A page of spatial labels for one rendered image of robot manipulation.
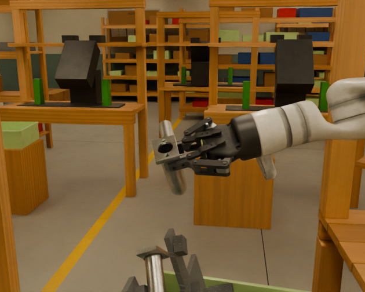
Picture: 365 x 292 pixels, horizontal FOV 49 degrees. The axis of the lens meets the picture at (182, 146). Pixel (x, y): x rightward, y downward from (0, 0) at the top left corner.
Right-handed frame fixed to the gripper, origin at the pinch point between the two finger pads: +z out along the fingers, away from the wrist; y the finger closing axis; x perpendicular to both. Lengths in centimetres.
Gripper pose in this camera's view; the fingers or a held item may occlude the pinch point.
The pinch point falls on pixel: (173, 156)
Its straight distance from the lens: 67.3
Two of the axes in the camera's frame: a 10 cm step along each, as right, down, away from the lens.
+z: -9.7, 2.6, 0.0
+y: 1.6, 6.3, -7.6
